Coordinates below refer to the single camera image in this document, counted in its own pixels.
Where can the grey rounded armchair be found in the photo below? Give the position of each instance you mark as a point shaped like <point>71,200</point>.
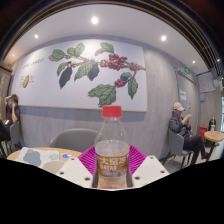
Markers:
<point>74,140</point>

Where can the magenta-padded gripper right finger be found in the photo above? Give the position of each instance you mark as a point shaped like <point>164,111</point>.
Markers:
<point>148,170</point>

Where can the white wall notice board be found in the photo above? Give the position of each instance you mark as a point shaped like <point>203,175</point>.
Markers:
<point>206,81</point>

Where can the red bin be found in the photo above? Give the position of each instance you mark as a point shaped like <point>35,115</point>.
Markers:
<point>202,133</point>

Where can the white wall paper notice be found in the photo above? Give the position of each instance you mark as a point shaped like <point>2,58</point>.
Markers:
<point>182,95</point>

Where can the round wooden side table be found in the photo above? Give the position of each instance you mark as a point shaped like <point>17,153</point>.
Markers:
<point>215,135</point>

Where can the white printed paper sheet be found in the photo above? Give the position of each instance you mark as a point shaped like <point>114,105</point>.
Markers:
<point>36,156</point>

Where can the clear red-capped drink bottle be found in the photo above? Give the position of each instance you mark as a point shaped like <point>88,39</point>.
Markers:
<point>111,146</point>

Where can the grey chair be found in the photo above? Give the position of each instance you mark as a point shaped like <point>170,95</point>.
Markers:
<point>175,143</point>
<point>15,133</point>

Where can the round ceiling lights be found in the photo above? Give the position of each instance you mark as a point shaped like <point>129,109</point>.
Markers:
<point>95,20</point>

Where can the person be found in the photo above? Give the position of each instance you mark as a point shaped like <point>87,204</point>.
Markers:
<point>12,113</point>
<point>180,128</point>

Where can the small blue card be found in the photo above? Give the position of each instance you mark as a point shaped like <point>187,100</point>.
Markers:
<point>65,156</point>

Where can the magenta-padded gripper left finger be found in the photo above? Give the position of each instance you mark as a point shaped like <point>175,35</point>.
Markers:
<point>75,171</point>

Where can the drink cup with straw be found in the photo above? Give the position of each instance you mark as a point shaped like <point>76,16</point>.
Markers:
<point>212,128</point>

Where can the green exit sign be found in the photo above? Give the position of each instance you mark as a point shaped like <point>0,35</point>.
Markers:
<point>187,70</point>

